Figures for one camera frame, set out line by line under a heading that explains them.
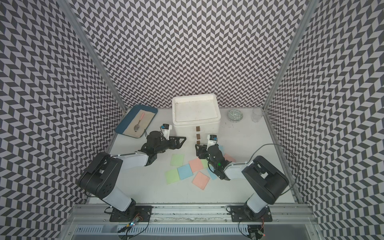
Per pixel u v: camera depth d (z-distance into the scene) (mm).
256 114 1083
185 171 868
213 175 770
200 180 837
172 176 880
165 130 812
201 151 775
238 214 738
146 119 1118
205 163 911
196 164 889
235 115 1118
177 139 806
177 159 912
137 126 1056
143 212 732
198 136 882
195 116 833
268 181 451
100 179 458
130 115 1134
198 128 825
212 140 804
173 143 804
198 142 937
